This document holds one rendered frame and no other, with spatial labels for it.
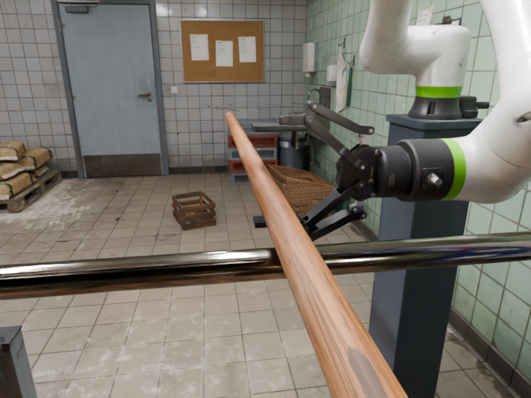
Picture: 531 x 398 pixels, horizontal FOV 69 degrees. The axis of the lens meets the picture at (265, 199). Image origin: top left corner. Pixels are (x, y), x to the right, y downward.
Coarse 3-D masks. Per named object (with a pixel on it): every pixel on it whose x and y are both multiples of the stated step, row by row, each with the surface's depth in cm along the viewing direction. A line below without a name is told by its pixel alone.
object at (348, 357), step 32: (256, 160) 56; (256, 192) 45; (288, 224) 33; (288, 256) 28; (320, 256) 28; (320, 288) 23; (320, 320) 21; (352, 320) 20; (320, 352) 19; (352, 352) 18; (352, 384) 16; (384, 384) 16
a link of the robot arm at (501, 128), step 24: (480, 0) 62; (504, 0) 55; (528, 0) 52; (504, 24) 53; (528, 24) 50; (504, 48) 52; (528, 48) 48; (504, 72) 50; (528, 72) 46; (504, 96) 48; (528, 96) 44; (504, 120) 48; (528, 120) 45; (504, 144) 49; (528, 144) 46; (528, 168) 50
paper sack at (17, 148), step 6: (12, 144) 410; (18, 144) 419; (0, 150) 387; (6, 150) 389; (12, 150) 392; (18, 150) 404; (24, 150) 436; (0, 156) 386; (6, 156) 388; (12, 156) 390; (18, 156) 400
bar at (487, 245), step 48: (384, 240) 37; (432, 240) 37; (480, 240) 38; (528, 240) 38; (0, 288) 31; (48, 288) 32; (96, 288) 33; (144, 288) 34; (0, 336) 56; (0, 384) 58
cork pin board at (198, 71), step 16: (192, 32) 467; (208, 32) 469; (224, 32) 472; (240, 32) 474; (256, 32) 477; (256, 48) 483; (192, 64) 478; (208, 64) 480; (240, 64) 486; (256, 64) 489; (192, 80) 484; (208, 80) 486; (224, 80) 489; (240, 80) 492; (256, 80) 495
